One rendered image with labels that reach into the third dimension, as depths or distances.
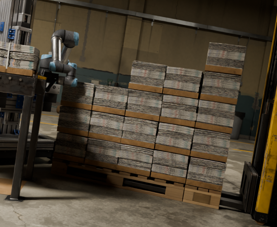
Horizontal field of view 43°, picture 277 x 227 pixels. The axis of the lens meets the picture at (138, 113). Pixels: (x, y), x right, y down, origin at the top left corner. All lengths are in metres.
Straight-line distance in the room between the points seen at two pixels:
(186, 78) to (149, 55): 7.00
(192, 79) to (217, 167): 0.72
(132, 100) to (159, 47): 7.03
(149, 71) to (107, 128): 0.59
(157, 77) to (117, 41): 6.93
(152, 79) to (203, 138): 0.63
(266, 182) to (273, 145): 0.27
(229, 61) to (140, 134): 0.92
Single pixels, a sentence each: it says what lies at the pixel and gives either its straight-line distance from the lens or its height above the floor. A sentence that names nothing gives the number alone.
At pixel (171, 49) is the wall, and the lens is 9.97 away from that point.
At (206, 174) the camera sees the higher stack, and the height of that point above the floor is 0.25.
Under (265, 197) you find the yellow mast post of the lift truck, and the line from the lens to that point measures 2.75.
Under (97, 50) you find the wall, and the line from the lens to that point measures 9.73.
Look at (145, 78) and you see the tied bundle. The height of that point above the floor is 0.93.
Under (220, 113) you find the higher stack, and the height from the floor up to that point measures 0.75.
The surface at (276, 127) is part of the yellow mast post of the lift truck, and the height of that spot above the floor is 0.72.
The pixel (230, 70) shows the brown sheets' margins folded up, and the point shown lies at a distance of 2.86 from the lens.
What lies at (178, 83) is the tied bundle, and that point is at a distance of 2.86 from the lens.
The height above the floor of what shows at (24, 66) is 0.87.
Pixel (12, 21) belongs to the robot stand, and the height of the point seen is 1.29.
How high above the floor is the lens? 0.80
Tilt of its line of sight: 3 degrees down
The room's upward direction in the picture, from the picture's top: 9 degrees clockwise
